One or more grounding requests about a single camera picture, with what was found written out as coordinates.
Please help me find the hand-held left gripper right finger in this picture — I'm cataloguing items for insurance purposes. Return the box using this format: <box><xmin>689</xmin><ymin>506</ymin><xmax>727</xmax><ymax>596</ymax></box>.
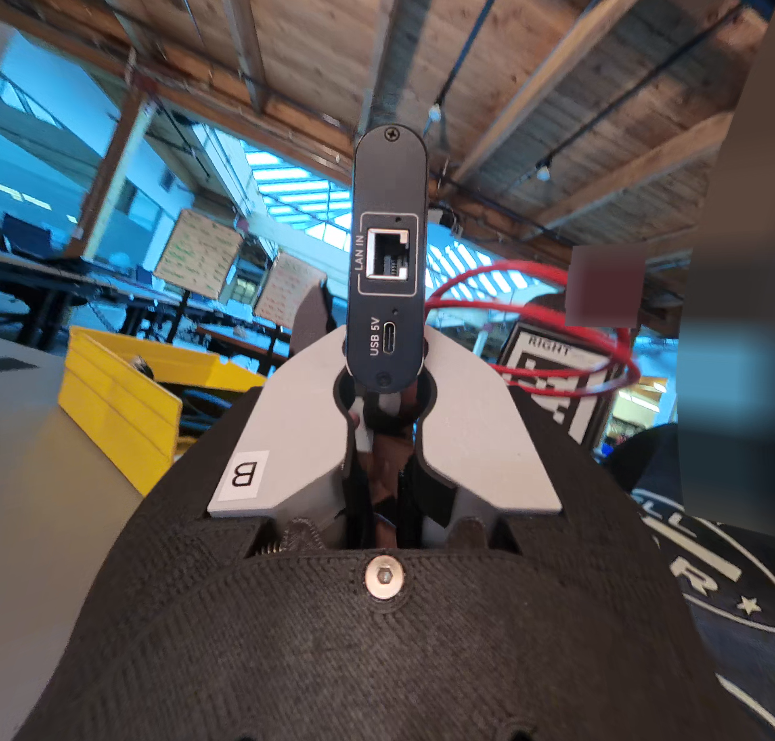
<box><xmin>400</xmin><ymin>326</ymin><xmax>565</xmax><ymax>549</ymax></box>

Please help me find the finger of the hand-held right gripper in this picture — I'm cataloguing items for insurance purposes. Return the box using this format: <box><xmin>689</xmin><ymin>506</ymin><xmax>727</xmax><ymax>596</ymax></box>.
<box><xmin>291</xmin><ymin>283</ymin><xmax>335</xmax><ymax>355</ymax></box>

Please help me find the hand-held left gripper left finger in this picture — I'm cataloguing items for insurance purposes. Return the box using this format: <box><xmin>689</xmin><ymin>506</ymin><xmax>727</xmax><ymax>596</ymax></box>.
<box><xmin>206</xmin><ymin>325</ymin><xmax>364</xmax><ymax>539</ymax></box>

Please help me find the red ethernet cable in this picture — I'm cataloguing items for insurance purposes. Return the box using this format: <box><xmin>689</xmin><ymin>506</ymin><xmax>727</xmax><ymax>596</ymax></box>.
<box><xmin>424</xmin><ymin>259</ymin><xmax>641</xmax><ymax>398</ymax></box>

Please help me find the black ethernet adapter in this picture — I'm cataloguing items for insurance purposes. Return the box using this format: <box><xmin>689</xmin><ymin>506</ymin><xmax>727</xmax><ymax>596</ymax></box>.
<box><xmin>345</xmin><ymin>124</ymin><xmax>429</xmax><ymax>390</ymax></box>

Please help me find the small whiteboard on stand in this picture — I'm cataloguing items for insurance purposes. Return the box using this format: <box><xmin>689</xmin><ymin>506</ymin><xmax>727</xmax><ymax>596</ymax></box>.
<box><xmin>253</xmin><ymin>252</ymin><xmax>328</xmax><ymax>354</ymax></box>

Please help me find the large whiteboard on stand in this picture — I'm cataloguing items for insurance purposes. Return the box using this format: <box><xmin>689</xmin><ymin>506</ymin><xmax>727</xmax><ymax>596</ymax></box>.
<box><xmin>153</xmin><ymin>208</ymin><xmax>244</xmax><ymax>342</ymax></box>

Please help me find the yellow plastic bin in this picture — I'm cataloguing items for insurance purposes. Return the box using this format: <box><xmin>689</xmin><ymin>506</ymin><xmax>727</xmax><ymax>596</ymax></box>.
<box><xmin>57</xmin><ymin>326</ymin><xmax>267</xmax><ymax>496</ymax></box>

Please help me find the long work table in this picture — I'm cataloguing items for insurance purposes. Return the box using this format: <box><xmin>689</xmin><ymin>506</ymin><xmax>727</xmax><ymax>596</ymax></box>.
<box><xmin>0</xmin><ymin>250</ymin><xmax>189</xmax><ymax>342</ymax></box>

